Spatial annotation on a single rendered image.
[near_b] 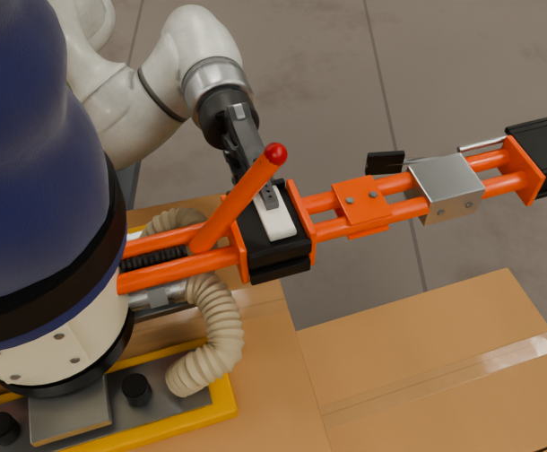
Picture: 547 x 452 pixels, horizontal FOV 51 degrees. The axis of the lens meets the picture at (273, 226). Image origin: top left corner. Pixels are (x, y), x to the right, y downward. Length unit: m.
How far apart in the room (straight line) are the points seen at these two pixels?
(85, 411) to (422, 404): 0.79
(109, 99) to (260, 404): 0.46
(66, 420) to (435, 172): 0.48
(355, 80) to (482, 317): 1.66
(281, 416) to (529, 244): 1.75
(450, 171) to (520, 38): 2.63
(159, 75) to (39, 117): 0.45
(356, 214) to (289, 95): 2.09
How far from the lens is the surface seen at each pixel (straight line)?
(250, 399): 0.69
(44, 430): 0.67
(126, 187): 1.33
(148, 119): 0.85
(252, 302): 0.74
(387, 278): 2.07
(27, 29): 0.40
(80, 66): 0.89
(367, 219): 0.64
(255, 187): 0.57
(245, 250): 0.59
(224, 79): 0.76
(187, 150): 2.47
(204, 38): 0.82
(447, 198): 0.68
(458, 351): 1.36
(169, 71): 0.83
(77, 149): 0.46
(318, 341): 1.31
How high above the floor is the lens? 1.71
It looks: 52 degrees down
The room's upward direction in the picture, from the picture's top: straight up
